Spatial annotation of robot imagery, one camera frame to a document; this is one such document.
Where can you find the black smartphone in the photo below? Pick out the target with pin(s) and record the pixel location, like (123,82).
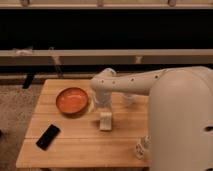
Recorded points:
(47,137)

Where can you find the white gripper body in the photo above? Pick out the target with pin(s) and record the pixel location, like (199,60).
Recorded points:
(103,99)

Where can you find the wooden table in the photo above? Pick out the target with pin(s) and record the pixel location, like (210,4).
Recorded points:
(80,143)

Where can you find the grey horizontal rail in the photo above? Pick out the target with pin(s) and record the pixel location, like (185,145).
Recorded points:
(105,57)

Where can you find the clear glass cup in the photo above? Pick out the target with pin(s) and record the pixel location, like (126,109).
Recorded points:
(128,99)

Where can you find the white rectangular block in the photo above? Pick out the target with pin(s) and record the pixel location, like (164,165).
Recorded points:
(105,121)

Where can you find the orange ceramic bowl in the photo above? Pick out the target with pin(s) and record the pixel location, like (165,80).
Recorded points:
(72,100)

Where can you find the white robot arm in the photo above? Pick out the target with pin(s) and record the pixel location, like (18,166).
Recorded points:
(180,113)

